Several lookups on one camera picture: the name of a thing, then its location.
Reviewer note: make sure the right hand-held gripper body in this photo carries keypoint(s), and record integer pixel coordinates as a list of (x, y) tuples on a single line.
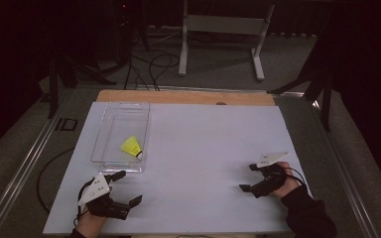
[(271, 158)]

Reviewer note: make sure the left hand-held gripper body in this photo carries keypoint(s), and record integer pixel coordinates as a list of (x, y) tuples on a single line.
[(96, 191)]

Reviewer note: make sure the yellow shuttlecock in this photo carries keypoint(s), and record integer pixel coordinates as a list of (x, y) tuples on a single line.
[(130, 146)]

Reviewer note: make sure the clear plastic container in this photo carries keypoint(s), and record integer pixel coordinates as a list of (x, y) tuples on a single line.
[(119, 115)]

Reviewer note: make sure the person's right hand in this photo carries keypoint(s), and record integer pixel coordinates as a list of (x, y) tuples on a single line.
[(291, 185)]

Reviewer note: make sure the person's left hand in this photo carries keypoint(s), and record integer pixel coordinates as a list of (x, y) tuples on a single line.
[(89, 224)]

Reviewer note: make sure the white table board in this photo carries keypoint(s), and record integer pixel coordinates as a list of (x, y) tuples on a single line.
[(191, 185)]

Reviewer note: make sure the black metal stand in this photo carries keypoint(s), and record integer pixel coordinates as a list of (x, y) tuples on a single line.
[(53, 92), (325, 99)]

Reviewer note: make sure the white metal stand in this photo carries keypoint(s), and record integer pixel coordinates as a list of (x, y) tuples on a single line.
[(225, 24)]

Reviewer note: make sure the metal floor rail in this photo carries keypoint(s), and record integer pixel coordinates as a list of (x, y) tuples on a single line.
[(347, 178), (23, 165)]

